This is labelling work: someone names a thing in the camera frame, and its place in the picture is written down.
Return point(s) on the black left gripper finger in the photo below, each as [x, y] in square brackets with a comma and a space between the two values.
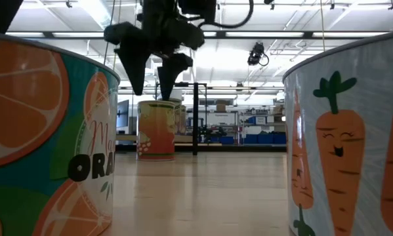
[174, 69]
[134, 62]

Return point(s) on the peaches can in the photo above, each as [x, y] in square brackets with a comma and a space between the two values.
[180, 119]

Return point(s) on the black hanging camera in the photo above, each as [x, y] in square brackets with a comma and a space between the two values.
[256, 54]

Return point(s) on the mandarin orange can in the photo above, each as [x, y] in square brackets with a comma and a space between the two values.
[35, 131]

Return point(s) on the blue storage bin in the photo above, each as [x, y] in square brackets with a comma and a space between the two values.
[279, 139]
[265, 139]
[250, 139]
[227, 140]
[256, 120]

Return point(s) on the orange corn can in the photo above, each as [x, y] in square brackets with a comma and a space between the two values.
[155, 134]

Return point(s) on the black monitor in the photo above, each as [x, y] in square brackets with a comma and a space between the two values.
[123, 114]

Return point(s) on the ceiling light strip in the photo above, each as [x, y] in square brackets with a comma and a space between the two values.
[74, 34]
[347, 33]
[265, 34]

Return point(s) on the cardboard box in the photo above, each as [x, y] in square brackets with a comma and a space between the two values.
[220, 107]

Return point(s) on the carrot print can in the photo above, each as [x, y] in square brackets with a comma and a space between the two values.
[347, 147]

